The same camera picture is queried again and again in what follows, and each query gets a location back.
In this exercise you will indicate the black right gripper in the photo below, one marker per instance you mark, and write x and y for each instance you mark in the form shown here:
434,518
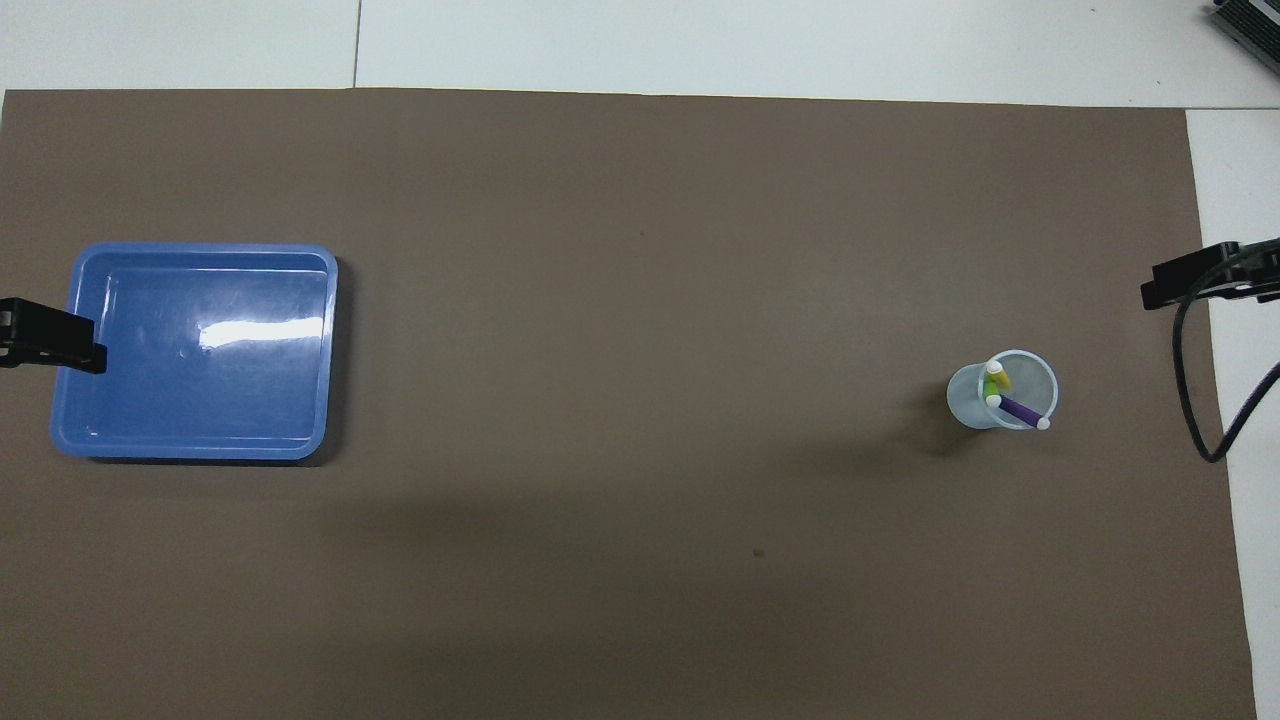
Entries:
1263,270

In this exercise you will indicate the yellow pen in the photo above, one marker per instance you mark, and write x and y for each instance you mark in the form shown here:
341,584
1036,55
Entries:
999,377

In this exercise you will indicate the purple pen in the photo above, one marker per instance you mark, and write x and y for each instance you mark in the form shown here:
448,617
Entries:
1020,410

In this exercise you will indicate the blue plastic tray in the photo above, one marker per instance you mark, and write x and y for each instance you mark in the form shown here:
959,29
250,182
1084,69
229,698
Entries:
200,400

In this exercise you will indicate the clear plastic cup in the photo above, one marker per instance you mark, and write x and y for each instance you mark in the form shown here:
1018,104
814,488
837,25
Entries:
965,400

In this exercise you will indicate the grey ribbed device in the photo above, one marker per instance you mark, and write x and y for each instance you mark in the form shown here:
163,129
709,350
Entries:
1250,25

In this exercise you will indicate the brown table mat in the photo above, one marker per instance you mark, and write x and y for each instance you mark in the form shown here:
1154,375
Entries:
640,300

